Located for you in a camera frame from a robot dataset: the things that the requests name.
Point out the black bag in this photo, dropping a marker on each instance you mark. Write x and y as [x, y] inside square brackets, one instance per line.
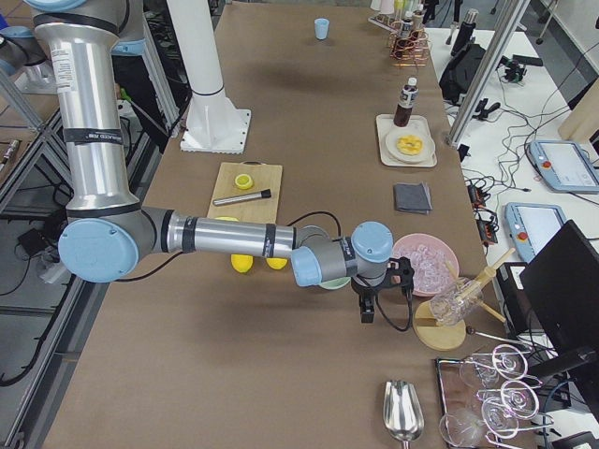
[460, 72]

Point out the yellow lemon left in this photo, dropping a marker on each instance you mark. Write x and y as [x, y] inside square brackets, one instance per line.
[242, 263]

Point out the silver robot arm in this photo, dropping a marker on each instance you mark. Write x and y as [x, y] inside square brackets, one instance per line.
[109, 231]

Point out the dark sauce bottle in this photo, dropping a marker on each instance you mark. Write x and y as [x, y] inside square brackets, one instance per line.
[406, 101]

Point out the copper wire bottle rack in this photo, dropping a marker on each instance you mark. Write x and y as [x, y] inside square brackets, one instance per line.
[407, 42]

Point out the mint green bowl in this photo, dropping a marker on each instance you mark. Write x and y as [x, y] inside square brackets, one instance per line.
[335, 284]

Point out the wooden glass stand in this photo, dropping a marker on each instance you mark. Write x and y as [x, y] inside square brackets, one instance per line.
[447, 338]

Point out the metal ice scoop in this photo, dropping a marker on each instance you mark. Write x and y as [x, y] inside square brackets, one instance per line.
[402, 413]

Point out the pink bowl of ice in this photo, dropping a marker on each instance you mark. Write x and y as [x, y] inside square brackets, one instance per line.
[433, 261]

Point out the light blue cup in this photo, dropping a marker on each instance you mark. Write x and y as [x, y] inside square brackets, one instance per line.
[321, 28]

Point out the yellow lemon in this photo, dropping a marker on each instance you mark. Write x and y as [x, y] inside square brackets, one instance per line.
[242, 263]
[277, 263]

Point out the white serving tray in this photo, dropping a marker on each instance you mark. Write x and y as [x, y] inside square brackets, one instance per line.
[384, 124]

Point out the teach pendant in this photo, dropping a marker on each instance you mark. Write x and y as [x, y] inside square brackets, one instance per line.
[564, 166]
[531, 226]

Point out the white plate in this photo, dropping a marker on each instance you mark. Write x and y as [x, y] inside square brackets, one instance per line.
[425, 155]

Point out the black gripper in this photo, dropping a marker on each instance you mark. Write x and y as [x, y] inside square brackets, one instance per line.
[364, 287]

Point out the twisted donut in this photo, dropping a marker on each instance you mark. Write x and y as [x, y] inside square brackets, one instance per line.
[409, 145]

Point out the aluminium frame post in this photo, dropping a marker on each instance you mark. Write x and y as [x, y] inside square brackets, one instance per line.
[504, 29]

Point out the teach pendant far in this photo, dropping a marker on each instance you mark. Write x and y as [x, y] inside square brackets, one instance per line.
[564, 166]

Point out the clear glass mug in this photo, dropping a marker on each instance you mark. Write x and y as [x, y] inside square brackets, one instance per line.
[456, 301]

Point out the halved lemon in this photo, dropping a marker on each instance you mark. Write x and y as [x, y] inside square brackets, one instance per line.
[244, 181]

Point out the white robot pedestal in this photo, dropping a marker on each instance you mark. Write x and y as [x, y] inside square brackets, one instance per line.
[213, 123]

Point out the black monitor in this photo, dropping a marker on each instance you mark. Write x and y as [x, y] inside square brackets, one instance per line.
[561, 283]

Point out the grey folded cloth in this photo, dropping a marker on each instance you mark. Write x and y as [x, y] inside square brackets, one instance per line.
[413, 198]

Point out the black tray with glasses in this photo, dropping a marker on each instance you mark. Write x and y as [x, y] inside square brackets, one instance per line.
[489, 398]

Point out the teach pendant near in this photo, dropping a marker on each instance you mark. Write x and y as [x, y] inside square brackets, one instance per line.
[531, 226]

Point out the yellow lemon right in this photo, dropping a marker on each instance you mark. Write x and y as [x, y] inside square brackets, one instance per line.
[277, 263]

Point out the steel muddler black tip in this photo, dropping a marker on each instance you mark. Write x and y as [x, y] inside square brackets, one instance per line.
[230, 200]

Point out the wooden cutting board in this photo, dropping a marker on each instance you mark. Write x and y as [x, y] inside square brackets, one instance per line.
[264, 177]

